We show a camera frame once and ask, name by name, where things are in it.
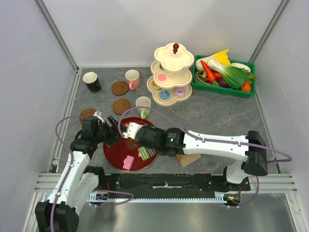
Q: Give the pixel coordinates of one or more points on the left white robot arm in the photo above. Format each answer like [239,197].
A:
[60,212]

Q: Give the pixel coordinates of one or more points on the dark red round tray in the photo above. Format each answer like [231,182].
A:
[117,153]

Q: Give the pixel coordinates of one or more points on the brown wooden coaster left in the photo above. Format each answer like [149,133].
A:
[86,112]

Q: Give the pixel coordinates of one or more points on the green layered cake slice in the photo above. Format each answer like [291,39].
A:
[143,153]

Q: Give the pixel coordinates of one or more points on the purple sprinkled donut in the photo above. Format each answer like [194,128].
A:
[180,92]

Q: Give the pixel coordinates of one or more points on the blue white orange donut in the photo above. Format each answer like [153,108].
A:
[164,95]

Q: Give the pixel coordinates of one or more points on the brown wooden coaster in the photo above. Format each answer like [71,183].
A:
[120,88]
[120,106]
[86,112]

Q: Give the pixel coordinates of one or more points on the brown wooden coaster far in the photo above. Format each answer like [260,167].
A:
[120,88]

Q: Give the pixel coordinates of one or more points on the wooden block with label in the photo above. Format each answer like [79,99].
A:
[185,160]

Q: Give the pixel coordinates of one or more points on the small orange toy carrot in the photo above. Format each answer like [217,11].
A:
[246,87]

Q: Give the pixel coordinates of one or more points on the toy purple eggplant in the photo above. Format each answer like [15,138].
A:
[222,83]

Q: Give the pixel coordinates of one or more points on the black mug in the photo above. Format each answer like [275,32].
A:
[92,82]

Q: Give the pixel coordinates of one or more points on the green plastic vegetable crate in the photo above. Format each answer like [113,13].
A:
[216,89]

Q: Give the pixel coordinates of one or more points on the light green mug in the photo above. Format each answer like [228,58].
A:
[143,105]

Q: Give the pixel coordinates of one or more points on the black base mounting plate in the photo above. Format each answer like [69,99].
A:
[172,186]

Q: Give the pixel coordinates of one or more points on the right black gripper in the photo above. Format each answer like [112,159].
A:
[155,129]

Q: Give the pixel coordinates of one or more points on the toy bok choy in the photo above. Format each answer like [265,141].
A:
[233,76]

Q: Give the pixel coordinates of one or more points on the toy yellow corn cabbage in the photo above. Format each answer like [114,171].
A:
[222,57]

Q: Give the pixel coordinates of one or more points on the toy white radish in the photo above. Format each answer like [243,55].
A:
[241,66]

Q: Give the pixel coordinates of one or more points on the cream three-tier dessert stand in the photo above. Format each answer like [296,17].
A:
[176,61]

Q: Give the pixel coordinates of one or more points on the pink mug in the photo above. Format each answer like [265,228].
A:
[133,79]

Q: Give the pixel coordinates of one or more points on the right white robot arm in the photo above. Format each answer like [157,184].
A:
[250,158]

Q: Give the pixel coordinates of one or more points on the pink layered cake slice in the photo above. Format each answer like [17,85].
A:
[128,162]

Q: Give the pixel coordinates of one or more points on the brown layered cake slice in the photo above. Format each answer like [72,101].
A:
[151,152]

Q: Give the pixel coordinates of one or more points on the pink sandwich cookie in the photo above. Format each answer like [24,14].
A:
[161,77]

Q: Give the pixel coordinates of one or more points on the orange glazed donut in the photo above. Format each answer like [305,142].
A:
[155,86]

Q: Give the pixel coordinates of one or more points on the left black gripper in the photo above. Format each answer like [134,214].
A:
[114,134]

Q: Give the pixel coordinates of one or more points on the brown wooden coaster near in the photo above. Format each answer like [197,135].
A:
[120,106]

